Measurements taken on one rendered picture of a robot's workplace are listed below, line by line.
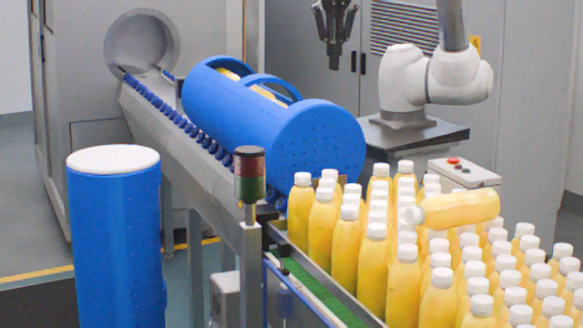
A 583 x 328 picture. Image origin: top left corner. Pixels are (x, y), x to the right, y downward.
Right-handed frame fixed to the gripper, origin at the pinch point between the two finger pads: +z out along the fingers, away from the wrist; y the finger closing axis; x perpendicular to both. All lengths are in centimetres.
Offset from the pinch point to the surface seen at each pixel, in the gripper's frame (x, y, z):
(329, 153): 4.6, 1.5, 27.2
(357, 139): 4.7, 9.9, 24.2
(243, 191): -41, -39, 19
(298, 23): 276, 110, 27
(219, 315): -16, -37, 59
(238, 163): -40, -40, 13
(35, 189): 343, -51, 137
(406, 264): -65, -15, 29
